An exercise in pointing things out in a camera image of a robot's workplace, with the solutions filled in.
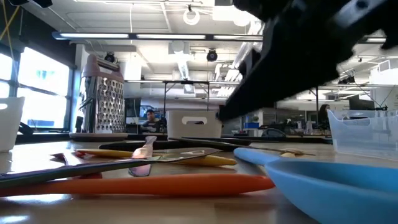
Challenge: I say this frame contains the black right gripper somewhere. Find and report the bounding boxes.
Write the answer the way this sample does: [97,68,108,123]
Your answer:
[217,0,398,123]

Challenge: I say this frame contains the black slotted spoon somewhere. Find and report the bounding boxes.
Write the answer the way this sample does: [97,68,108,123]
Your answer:
[98,139,253,152]

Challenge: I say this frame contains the blue silicone spoon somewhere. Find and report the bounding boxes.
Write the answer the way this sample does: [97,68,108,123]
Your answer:
[233,147,398,224]

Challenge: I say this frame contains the orange silicone spatula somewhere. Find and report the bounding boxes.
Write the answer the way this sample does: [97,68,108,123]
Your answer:
[0,173,276,198]

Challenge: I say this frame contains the dark office chair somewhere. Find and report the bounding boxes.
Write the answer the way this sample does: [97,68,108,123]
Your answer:
[260,128,287,138]

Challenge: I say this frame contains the person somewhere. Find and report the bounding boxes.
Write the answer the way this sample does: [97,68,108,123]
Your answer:
[317,103,331,131]
[141,109,167,134]

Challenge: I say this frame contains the black computer monitor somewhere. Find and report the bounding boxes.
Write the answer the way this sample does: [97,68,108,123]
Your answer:
[348,94,376,111]

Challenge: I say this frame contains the white plastic bin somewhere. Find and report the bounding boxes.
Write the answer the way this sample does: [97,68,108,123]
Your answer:
[165,110,223,140]
[0,96,25,153]

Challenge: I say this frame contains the long ceiling light bar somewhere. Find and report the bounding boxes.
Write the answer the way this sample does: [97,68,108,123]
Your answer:
[52,30,388,44]

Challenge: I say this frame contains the clear plastic bin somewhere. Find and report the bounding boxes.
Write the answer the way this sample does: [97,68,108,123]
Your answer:
[327,108,398,161]

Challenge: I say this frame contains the black background frame stand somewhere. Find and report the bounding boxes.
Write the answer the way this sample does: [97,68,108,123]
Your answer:
[162,80,210,112]

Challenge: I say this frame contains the white ring ceiling fixture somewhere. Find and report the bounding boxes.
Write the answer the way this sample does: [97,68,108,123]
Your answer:
[182,8,201,26]

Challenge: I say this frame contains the metal box grater pink handle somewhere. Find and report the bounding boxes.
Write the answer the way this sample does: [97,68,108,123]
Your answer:
[68,54,129,142]

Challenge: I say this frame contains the black aluminium table frame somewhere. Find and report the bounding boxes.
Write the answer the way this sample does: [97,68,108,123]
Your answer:
[15,133,332,144]

